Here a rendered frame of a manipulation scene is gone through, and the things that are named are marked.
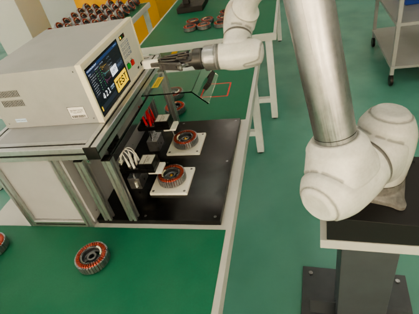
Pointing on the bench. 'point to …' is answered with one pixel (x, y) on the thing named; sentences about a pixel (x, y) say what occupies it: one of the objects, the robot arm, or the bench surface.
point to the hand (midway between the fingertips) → (151, 63)
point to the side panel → (44, 194)
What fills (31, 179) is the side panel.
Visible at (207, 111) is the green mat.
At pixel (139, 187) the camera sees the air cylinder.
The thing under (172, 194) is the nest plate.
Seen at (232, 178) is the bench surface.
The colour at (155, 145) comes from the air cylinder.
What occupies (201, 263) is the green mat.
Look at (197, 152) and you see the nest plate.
